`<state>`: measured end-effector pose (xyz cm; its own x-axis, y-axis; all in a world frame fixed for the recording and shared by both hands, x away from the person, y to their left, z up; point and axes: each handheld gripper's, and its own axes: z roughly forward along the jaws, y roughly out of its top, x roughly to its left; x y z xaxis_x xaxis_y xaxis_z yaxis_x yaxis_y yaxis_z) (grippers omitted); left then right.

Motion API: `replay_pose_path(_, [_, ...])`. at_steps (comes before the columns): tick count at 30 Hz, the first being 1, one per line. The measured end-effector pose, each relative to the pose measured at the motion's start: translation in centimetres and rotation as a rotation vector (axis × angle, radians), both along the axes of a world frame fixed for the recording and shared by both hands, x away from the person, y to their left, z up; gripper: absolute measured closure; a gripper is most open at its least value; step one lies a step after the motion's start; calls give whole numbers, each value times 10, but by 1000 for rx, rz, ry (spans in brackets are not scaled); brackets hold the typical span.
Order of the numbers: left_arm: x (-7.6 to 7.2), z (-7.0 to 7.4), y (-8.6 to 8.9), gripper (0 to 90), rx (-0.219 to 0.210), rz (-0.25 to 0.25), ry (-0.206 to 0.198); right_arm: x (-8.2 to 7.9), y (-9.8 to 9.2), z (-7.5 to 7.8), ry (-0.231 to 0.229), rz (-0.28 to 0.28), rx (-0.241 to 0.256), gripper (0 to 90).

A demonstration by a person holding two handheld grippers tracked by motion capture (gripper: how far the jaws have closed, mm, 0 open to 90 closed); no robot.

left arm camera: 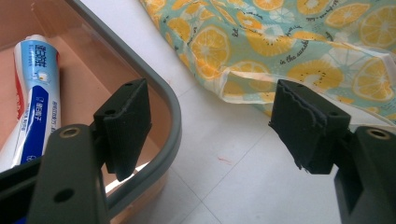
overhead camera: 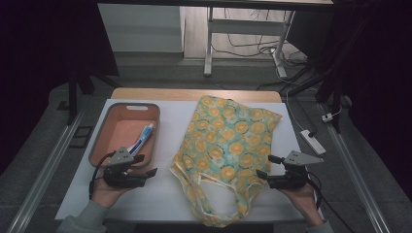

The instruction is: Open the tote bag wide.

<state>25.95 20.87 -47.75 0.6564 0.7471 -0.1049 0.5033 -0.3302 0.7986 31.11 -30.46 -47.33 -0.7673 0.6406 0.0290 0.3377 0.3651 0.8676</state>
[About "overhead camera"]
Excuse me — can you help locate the white table mat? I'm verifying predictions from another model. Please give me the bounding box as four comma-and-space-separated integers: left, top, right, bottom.
54, 98, 323, 224

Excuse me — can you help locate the yellow floral cloth bag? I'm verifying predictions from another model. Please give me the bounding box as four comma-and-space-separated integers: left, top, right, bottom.
169, 94, 284, 228

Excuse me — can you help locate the black floor plate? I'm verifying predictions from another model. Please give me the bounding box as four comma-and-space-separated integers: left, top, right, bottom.
69, 125, 94, 150

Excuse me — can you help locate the aluminium rail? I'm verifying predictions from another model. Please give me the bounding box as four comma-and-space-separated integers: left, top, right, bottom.
6, 110, 86, 233
325, 124, 392, 233

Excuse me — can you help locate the person's left hand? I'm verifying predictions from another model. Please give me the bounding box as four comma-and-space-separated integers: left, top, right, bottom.
91, 176, 131, 210

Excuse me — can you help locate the white desk frame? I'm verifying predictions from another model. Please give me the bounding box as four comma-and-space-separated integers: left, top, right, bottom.
203, 6, 296, 79

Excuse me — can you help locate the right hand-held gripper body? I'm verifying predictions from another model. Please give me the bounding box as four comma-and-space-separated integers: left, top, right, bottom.
266, 150, 325, 190

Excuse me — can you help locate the right hand-held gripper black cable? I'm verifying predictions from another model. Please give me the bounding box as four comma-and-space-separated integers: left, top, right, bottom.
304, 169, 356, 233

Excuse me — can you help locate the person's right hand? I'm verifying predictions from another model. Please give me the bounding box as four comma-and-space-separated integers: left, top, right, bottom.
280, 183, 326, 227

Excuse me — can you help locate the pink basket with grey rim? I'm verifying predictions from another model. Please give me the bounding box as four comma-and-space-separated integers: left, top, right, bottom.
87, 102, 161, 170

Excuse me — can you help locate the black metal stand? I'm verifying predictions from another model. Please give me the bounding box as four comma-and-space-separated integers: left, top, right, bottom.
286, 0, 383, 134
66, 67, 80, 126

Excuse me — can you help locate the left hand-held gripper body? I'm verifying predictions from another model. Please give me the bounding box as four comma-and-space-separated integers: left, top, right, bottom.
102, 147, 149, 190

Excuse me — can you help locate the blue and white toothpaste tube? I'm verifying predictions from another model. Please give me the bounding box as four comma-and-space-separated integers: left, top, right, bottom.
126, 122, 155, 156

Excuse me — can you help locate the wooden table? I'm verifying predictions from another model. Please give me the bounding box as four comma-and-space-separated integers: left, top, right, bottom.
110, 86, 283, 104

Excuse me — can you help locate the black curtain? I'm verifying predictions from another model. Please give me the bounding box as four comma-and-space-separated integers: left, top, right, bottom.
336, 0, 412, 202
0, 0, 120, 178

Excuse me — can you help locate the white power strip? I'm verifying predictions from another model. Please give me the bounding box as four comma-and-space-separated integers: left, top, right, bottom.
299, 129, 327, 156

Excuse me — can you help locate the white cable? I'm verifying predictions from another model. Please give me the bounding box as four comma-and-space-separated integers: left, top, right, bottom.
285, 86, 305, 132

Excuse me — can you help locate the black floor cable tangle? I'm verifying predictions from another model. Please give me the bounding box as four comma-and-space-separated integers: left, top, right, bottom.
212, 8, 309, 67

